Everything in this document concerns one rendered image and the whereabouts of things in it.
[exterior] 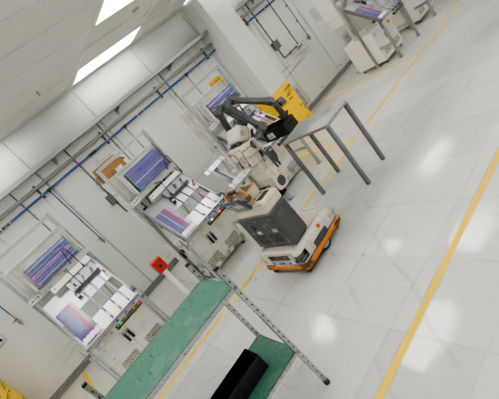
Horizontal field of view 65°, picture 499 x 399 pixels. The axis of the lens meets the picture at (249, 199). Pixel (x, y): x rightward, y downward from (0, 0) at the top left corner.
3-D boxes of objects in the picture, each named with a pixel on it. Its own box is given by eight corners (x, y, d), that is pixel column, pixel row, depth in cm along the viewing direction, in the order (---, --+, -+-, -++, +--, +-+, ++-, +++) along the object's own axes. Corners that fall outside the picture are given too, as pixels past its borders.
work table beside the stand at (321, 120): (370, 184, 408) (326, 125, 384) (321, 195, 465) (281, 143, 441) (386, 157, 430) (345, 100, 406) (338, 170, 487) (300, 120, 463)
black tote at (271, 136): (254, 149, 410) (248, 141, 406) (263, 138, 418) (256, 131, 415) (290, 133, 363) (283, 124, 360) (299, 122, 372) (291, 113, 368)
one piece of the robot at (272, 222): (303, 256, 352) (245, 188, 327) (268, 257, 396) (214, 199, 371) (320, 229, 369) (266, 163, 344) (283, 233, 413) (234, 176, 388)
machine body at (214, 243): (248, 238, 513) (217, 205, 495) (215, 279, 484) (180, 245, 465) (225, 238, 569) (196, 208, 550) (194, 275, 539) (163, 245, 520)
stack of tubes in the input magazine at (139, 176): (169, 163, 482) (154, 146, 474) (141, 191, 460) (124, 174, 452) (166, 165, 493) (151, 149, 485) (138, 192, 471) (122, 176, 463)
